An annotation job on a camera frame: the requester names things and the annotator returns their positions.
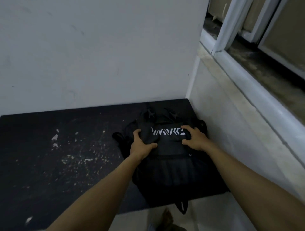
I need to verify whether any person's right hand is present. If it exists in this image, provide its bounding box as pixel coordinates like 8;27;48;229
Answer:
181;125;210;152

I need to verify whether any person's right forearm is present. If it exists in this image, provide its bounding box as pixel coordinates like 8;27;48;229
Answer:
203;142;305;231

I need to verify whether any person's left hand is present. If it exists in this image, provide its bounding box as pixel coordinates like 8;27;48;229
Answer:
130;129;158;162

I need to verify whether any white window frame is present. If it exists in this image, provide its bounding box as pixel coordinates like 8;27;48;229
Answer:
200;0;305;167

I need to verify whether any black backpack with white print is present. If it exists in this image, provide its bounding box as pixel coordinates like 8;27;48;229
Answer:
112;107;230;215

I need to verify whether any person's foot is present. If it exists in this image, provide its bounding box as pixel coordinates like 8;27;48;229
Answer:
149;208;187;231

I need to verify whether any person's left forearm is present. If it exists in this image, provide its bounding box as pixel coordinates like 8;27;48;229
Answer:
46;153;141;231

